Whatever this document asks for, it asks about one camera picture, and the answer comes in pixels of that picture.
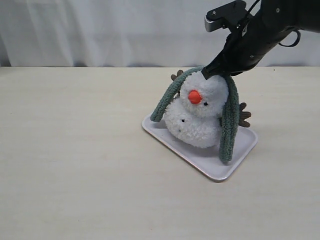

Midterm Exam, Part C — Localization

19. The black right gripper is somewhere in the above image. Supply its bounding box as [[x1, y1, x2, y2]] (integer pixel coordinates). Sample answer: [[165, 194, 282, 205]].
[[202, 22, 273, 80]]

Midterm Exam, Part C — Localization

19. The green knitted scarf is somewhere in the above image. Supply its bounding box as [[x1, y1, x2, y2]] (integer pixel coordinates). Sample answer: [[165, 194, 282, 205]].
[[150, 66, 240, 164]]

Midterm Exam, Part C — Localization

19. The white plush snowman toy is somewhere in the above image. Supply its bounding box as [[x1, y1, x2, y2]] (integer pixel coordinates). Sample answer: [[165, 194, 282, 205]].
[[163, 71, 229, 149]]

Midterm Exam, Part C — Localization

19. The white rectangular tray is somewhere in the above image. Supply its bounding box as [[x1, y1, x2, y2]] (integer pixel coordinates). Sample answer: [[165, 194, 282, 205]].
[[141, 114, 258, 183]]

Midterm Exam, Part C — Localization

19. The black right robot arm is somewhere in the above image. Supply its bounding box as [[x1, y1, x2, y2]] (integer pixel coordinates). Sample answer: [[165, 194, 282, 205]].
[[202, 0, 320, 79]]

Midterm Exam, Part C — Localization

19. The white curtain backdrop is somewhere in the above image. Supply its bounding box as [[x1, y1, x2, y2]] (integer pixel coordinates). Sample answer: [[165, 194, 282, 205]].
[[0, 0, 320, 68]]

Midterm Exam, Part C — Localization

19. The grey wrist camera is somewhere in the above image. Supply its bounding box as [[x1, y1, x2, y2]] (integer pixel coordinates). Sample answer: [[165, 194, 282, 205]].
[[204, 0, 247, 33]]

